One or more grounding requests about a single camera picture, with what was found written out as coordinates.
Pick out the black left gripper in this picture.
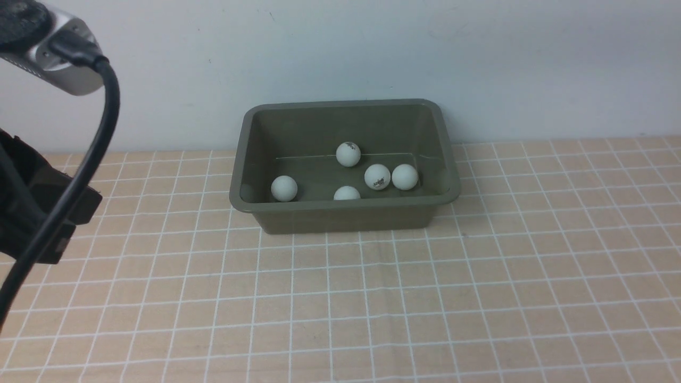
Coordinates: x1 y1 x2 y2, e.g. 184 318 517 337
1 131 103 264

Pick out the white ping-pong ball with logo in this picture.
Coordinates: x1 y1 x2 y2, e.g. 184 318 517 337
333 185 361 201

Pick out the olive green plastic bin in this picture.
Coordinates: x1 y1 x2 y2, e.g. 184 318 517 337
229 99 461 235

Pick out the beige checkered tablecloth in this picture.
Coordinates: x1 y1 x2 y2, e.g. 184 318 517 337
1 136 680 382

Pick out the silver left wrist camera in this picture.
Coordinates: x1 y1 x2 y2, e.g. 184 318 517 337
1 1 112 96

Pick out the black camera cable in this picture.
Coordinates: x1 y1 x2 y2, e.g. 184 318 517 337
0 29 121 336

